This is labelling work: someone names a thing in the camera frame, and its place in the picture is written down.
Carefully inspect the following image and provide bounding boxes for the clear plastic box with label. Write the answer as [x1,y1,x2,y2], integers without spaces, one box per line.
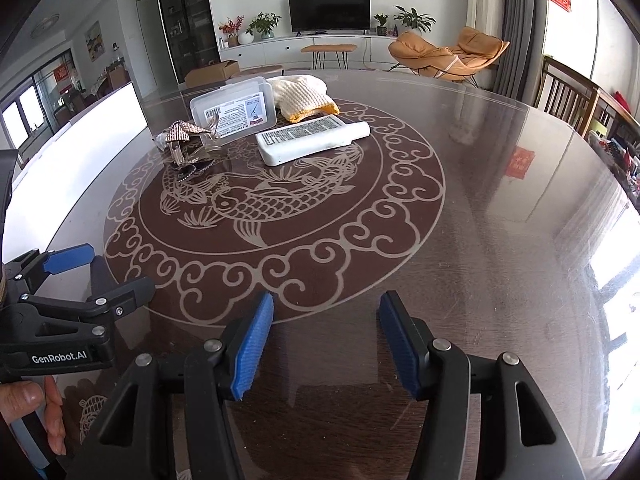
[190,77,278,138]

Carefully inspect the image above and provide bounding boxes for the round ceiling light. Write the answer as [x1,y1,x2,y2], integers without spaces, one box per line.
[31,15,60,38]

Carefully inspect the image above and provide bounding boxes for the dark glass display cabinet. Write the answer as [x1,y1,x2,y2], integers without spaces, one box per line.
[154,0,221,83]

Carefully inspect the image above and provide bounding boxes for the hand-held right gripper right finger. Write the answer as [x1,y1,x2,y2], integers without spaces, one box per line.
[378,290,586,480]

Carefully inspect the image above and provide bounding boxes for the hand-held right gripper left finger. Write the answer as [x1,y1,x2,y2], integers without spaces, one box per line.
[65,291,275,480]

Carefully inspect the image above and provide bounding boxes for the brown cardboard box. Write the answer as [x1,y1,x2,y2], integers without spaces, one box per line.
[185,60,241,87]

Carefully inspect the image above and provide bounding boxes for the grey curtain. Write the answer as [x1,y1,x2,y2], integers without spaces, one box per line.
[492,0,546,103]

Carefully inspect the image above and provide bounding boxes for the white door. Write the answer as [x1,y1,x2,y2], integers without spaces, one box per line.
[136,0,163,91]

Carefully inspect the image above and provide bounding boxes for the black television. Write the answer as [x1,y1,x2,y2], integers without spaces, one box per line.
[288,0,372,33]

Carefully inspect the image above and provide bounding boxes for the white television cabinet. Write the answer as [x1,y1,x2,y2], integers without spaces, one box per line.
[219,34,401,68]

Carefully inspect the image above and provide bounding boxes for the wooden dining chair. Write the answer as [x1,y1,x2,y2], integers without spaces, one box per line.
[95,62,132,98]

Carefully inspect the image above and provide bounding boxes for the wooden bench with metal legs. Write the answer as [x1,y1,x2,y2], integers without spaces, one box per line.
[301,44,358,70]

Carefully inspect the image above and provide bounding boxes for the orange lounge chair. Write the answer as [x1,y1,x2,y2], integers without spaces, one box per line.
[389,31,453,78]
[440,26,511,83]

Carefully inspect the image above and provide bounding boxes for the large leafy potted plant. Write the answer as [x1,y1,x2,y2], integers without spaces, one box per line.
[393,6,437,36]

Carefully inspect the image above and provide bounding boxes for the pile of colourful clutter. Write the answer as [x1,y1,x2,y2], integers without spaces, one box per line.
[585,130,640,196]

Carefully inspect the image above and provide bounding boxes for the cream knit glove yellow cuff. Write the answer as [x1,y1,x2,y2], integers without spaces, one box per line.
[267,75,341,123]

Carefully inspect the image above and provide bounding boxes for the white plastic bottle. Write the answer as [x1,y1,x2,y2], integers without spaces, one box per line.
[255,115,371,167]

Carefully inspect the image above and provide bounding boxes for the wooden slatted chair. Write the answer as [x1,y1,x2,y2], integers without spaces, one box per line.
[534,56,601,133]

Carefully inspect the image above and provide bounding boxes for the red flowers in vase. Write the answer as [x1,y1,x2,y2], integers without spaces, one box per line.
[219,16,245,47]

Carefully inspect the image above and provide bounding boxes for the person's left hand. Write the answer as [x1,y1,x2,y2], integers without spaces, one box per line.
[0,377,68,457]

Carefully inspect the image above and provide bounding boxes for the dark wooden chair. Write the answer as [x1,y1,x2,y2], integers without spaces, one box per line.
[582,87,640,151]

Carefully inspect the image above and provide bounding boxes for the rhinestone bow hair clip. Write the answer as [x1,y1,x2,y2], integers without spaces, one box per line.
[152,115,226,181]

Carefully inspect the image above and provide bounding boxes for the framed wall painting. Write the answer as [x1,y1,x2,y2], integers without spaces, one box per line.
[84,21,103,63]

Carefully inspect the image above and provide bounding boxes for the bushy green potted plant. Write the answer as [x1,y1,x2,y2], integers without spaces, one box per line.
[245,11,282,41]

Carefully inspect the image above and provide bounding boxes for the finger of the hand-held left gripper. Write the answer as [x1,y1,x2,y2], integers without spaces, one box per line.
[2,243,96,296]
[20,276,156,343]

